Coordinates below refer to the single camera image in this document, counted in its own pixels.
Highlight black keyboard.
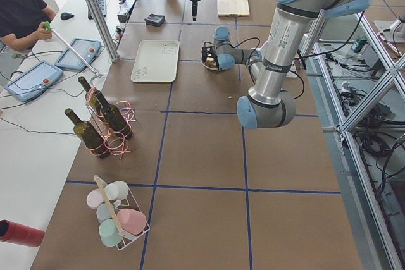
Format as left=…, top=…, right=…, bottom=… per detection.
left=96, top=0, right=107, bottom=17

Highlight lilac cup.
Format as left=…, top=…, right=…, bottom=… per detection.
left=86, top=189, right=104, bottom=210

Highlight mint green cup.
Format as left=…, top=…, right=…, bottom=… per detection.
left=98, top=219, right=122, bottom=247

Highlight far teach pendant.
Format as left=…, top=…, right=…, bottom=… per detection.
left=54, top=38, right=101, bottom=71

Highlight grey cup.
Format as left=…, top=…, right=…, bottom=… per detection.
left=96, top=203, right=112, bottom=224

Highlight seated person black shirt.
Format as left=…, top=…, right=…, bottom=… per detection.
left=1, top=0, right=56, bottom=52

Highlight teach pendant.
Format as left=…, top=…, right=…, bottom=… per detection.
left=5, top=61, right=63, bottom=102
left=54, top=38, right=101, bottom=71

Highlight near teach pendant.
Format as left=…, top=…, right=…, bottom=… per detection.
left=5, top=61, right=63, bottom=102

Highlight bread slice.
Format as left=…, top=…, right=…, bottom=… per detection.
left=205, top=57, right=216, bottom=69

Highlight aluminium frame post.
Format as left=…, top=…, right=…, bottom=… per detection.
left=85, top=0, right=119, bottom=63

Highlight pink cup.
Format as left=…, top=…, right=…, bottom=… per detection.
left=117, top=209, right=147, bottom=235

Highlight copper wire bottle rack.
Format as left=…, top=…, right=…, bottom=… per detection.
left=85, top=87, right=136, bottom=158

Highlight white cup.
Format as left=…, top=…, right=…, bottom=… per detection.
left=104, top=181, right=129, bottom=200

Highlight cream bear tray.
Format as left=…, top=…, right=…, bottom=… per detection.
left=130, top=40, right=180, bottom=83

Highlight green wine bottle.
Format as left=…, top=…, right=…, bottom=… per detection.
left=78, top=77, right=101, bottom=112
left=65, top=108, right=110, bottom=159
left=94, top=90, right=133, bottom=140

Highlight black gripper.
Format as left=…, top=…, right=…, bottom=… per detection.
left=190, top=0, right=200, bottom=21
left=204, top=52, right=218, bottom=67

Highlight long grabber stick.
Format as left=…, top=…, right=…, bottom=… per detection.
left=43, top=21, right=101, bottom=78

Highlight black computer mouse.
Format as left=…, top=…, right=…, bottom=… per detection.
left=60, top=12, right=75, bottom=21

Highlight grey folded cloth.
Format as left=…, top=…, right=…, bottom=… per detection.
left=144, top=13, right=165, bottom=27

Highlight red cylinder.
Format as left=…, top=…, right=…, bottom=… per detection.
left=1, top=219, right=45, bottom=247

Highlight wooden cutting board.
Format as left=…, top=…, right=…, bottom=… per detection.
left=217, top=0, right=250, bottom=17

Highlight white plate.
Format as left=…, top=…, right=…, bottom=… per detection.
left=201, top=57, right=221, bottom=71

